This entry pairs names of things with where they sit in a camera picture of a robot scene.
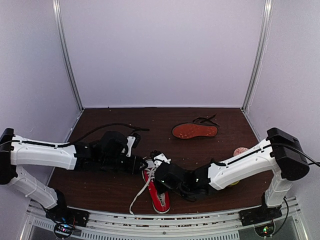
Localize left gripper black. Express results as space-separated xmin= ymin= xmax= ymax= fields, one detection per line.
xmin=100 ymin=153 xmax=148 ymax=175

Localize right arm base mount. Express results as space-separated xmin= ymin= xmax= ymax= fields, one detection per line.
xmin=238 ymin=193 xmax=282 ymax=238

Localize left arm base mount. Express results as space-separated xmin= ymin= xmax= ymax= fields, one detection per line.
xmin=44 ymin=189 xmax=90 ymax=237

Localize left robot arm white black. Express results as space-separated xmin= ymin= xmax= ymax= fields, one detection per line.
xmin=0 ymin=128 xmax=148 ymax=222

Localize red patterned bowl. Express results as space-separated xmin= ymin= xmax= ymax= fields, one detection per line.
xmin=233 ymin=147 xmax=249 ymax=157

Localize upturned shoe orange sole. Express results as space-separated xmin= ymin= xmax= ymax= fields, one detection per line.
xmin=171 ymin=114 xmax=220 ymax=140

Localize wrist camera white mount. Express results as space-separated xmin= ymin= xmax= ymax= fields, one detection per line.
xmin=150 ymin=150 xmax=171 ymax=170
xmin=125 ymin=132 xmax=141 ymax=158

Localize red canvas sneaker white laces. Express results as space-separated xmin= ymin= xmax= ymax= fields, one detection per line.
xmin=129 ymin=159 xmax=171 ymax=215

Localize left aluminium frame post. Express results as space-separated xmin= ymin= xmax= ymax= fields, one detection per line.
xmin=52 ymin=0 xmax=84 ymax=112

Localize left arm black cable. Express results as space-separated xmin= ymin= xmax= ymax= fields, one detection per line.
xmin=12 ymin=122 xmax=151 ymax=148

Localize right aluminium frame post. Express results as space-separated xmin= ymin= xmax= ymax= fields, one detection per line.
xmin=241 ymin=0 xmax=274 ymax=113

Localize aluminium frame post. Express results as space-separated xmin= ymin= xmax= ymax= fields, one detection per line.
xmin=52 ymin=0 xmax=84 ymax=112
xmin=241 ymin=0 xmax=274 ymax=113

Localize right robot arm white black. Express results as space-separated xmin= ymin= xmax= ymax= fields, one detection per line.
xmin=152 ymin=127 xmax=310 ymax=221

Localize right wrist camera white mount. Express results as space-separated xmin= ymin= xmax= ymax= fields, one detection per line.
xmin=150 ymin=150 xmax=171 ymax=170

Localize front aluminium rail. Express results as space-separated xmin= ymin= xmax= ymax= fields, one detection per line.
xmin=24 ymin=199 xmax=303 ymax=240

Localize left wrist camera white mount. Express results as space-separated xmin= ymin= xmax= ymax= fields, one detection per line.
xmin=125 ymin=132 xmax=141 ymax=158

